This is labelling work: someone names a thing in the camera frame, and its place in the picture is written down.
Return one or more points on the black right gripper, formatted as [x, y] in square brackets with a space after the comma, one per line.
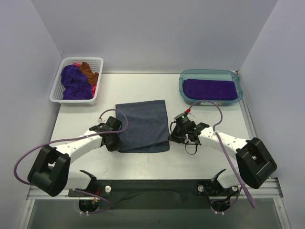
[175, 137]

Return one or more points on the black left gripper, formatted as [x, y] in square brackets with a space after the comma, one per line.
[114, 144]

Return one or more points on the grey towel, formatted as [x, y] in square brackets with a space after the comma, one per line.
[147, 127]

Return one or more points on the purple towel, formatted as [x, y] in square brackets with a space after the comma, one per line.
[76, 86]
[210, 89]

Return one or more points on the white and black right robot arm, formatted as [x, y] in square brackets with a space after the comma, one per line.
[254, 162]

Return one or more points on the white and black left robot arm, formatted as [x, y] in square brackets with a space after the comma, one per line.
[51, 169]

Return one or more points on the pink red cloth in basket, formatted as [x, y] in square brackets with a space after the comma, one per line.
[93, 86]

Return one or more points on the teal plastic bin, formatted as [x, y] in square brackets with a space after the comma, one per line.
[204, 74]

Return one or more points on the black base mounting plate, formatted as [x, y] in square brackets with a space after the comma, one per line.
[161, 194]

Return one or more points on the purple towel in basket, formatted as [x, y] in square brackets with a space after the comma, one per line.
[76, 86]

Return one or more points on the brown cloth in basket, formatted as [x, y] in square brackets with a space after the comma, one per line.
[91, 76]

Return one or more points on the white plastic laundry basket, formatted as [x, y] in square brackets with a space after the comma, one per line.
[56, 95]

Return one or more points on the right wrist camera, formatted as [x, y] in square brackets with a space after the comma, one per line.
[183, 122]

